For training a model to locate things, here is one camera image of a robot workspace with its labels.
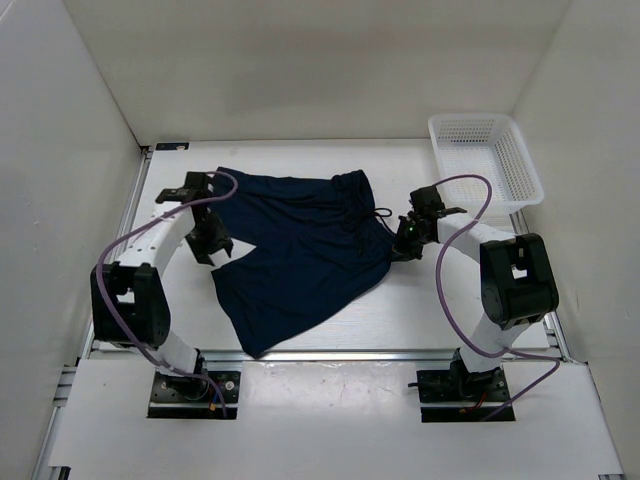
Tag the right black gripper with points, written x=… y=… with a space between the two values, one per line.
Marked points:
x=402 y=252

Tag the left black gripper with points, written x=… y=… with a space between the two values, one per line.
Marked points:
x=220 y=241

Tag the navy blue shorts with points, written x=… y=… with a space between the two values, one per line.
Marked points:
x=317 y=246

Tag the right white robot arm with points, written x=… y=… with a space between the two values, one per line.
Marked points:
x=517 y=284

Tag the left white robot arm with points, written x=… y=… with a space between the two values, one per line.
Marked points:
x=129 y=307

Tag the white plastic mesh basket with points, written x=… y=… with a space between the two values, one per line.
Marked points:
x=492 y=146

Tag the white front cover board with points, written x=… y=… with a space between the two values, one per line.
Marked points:
x=323 y=421

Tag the aluminium rail front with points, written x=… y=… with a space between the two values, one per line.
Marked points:
x=349 y=355

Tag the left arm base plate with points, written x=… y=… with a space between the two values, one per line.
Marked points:
x=177 y=398

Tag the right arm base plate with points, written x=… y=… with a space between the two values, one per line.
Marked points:
x=441 y=401

